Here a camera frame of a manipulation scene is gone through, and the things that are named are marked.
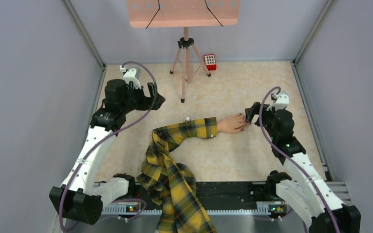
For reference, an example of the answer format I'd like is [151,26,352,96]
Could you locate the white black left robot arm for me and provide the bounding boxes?
[49,78,165,231]

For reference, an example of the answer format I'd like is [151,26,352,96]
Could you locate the yellow plaid shirt sleeve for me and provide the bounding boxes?
[136,117,218,233]

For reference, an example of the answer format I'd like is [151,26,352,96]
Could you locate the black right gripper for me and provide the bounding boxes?
[245,102,281,140]

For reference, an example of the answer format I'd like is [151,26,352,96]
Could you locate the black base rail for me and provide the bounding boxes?
[102,182,291,217]

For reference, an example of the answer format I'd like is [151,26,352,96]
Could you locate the red keypad box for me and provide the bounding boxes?
[203,54,217,71]

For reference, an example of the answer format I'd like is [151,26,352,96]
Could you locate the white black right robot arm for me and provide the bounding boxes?
[245,102,361,233]

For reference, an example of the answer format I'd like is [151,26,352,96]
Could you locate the mannequin hand painted nails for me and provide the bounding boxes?
[217,113,248,134]

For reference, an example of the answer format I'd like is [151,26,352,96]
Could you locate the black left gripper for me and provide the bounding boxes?
[120,82,165,114]

